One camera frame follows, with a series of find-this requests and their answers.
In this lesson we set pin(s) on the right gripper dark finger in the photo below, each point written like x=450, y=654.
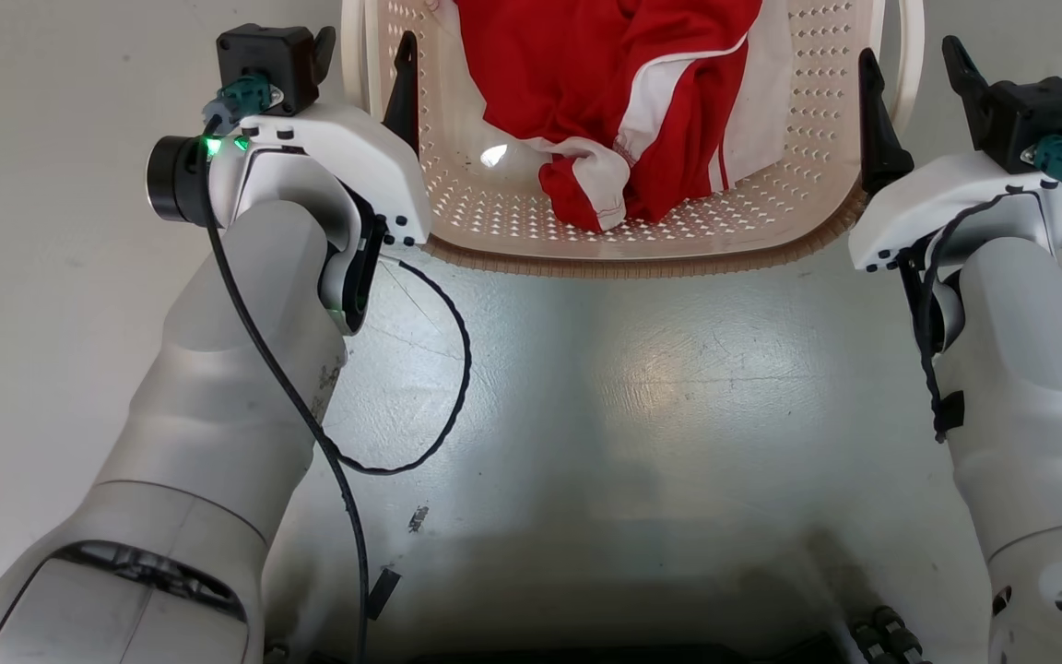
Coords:
x=962, y=65
x=877, y=138

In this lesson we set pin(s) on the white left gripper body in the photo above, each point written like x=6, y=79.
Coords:
x=356, y=152

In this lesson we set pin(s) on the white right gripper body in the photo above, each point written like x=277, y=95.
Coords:
x=946, y=203

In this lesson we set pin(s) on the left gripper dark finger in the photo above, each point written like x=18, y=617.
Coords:
x=406, y=101
x=324, y=46

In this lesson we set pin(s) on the beige perforated plastic laundry basket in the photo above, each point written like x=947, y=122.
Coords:
x=503, y=212

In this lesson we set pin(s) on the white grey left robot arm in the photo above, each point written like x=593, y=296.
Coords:
x=218, y=387

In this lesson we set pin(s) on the dark robot base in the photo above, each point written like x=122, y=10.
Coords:
x=586, y=653

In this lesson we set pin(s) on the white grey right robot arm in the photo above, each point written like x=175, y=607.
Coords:
x=1029, y=387

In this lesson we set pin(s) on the red and white garment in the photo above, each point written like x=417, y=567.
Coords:
x=568, y=83

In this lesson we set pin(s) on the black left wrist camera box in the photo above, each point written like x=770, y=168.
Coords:
x=265, y=60

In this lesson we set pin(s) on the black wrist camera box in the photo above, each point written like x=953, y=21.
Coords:
x=1038, y=111
x=265, y=60

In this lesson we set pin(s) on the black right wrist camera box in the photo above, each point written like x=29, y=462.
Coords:
x=1038, y=111

